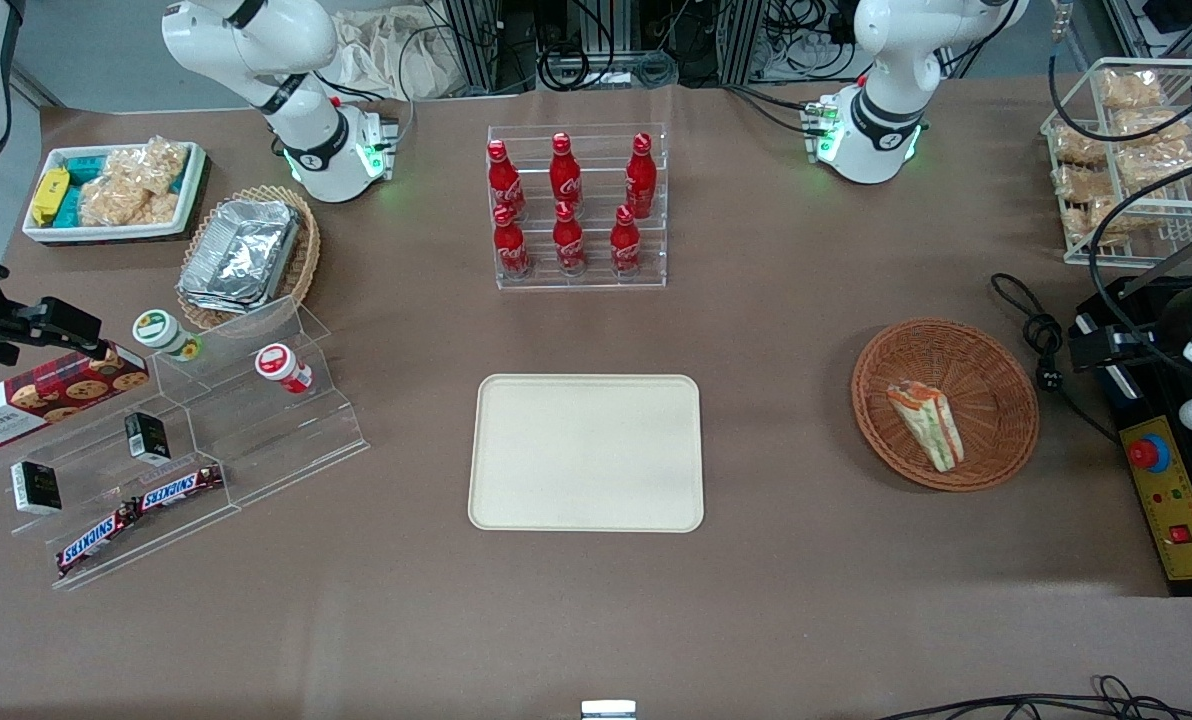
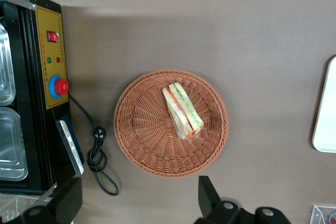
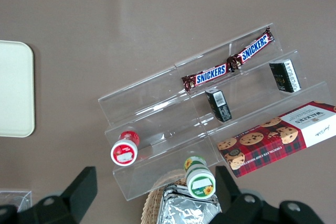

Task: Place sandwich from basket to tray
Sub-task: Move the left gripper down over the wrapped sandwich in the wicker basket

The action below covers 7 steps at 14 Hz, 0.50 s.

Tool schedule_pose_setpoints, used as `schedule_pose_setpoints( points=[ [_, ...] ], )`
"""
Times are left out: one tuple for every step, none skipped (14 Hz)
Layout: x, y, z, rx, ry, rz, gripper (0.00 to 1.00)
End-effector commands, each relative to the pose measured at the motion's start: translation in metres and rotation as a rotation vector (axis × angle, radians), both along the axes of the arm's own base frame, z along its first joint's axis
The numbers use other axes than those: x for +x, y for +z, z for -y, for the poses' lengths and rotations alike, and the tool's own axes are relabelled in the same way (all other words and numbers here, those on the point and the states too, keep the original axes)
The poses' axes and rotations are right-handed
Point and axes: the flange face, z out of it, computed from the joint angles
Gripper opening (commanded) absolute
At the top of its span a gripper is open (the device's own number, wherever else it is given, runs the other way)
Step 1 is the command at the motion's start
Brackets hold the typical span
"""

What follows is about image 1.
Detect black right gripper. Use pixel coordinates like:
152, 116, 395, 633
0, 297, 119, 367

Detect triangle sandwich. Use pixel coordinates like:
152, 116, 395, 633
886, 381, 965, 473

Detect oval light wicker basket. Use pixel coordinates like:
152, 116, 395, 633
176, 185, 321, 331

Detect beige serving tray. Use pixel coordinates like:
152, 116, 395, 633
468, 374, 705, 533

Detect round brown wicker basket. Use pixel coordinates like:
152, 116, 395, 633
851, 318, 1040, 493

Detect green lid yogurt cup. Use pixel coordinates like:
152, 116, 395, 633
133, 309, 204, 362

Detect red tartan cookie box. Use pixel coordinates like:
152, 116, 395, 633
0, 343, 150, 451

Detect small black box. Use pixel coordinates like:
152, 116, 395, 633
10, 460, 63, 515
124, 411, 171, 465

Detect clear bag rice crackers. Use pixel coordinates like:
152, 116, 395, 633
104, 136, 190, 196
78, 178, 181, 228

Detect snickers chocolate bar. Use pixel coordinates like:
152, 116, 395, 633
136, 464, 225, 513
55, 503, 140, 579

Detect yellow snack pack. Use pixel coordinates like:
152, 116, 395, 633
31, 167, 71, 227

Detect clear acrylic stepped shelf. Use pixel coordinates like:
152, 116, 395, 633
0, 295, 370, 591

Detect aluminium foil container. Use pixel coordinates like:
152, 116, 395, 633
180, 199, 303, 303

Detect red lid yogurt cup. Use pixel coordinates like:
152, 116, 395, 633
254, 343, 314, 394

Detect white rectangular plastic bin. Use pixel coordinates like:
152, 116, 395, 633
22, 141, 207, 244

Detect beige cloth bag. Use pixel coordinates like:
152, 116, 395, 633
331, 8, 469, 101

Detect red cola bottle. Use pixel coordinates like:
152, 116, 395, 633
552, 200, 587, 277
492, 203, 532, 280
624, 132, 657, 220
609, 205, 644, 277
486, 139, 527, 221
549, 132, 584, 216

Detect clear acrylic bottle rack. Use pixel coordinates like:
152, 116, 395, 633
486, 123, 669, 291

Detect clear bag fried snack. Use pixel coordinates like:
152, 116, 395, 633
1054, 125, 1112, 168
1053, 165, 1115, 204
1114, 108, 1192, 149
1099, 68, 1165, 111
1061, 197, 1157, 248
1116, 145, 1192, 193

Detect black yellow control box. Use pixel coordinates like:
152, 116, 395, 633
1069, 275, 1192, 598

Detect aluminium frame post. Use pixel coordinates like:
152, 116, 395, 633
444, 0, 504, 93
718, 0, 767, 86

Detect coiled black cables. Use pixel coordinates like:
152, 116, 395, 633
538, 45, 679, 93

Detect black power cable with plug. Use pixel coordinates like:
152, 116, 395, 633
990, 272, 1123, 443

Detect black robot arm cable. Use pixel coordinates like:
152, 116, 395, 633
1046, 0, 1192, 383

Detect black floor cables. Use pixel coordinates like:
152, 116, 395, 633
876, 674, 1192, 720

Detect white wire rack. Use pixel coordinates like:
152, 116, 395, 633
1041, 57, 1192, 268

